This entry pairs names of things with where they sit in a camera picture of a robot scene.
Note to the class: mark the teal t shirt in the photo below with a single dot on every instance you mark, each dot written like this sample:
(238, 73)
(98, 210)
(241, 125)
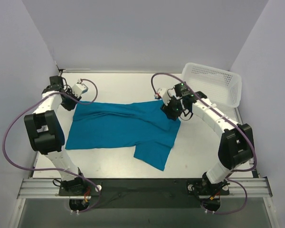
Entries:
(142, 125)

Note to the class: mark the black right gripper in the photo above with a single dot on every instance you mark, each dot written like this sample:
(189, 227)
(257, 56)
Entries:
(169, 111)

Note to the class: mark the aluminium mounting rail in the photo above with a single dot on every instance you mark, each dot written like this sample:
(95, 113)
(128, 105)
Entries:
(238, 187)

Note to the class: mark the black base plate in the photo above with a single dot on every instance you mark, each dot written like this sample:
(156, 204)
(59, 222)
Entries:
(145, 194)

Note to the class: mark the white perforated plastic basket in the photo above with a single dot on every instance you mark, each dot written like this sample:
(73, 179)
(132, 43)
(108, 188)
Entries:
(220, 86)

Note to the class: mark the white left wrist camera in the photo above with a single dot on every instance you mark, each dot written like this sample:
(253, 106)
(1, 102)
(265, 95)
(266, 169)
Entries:
(79, 88)

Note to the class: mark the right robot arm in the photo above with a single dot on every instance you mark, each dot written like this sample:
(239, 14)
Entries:
(236, 141)

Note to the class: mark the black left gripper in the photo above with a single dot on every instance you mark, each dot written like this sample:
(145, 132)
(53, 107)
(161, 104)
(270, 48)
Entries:
(68, 103)

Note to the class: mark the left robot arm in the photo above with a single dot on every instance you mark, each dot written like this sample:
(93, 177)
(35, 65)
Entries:
(46, 135)

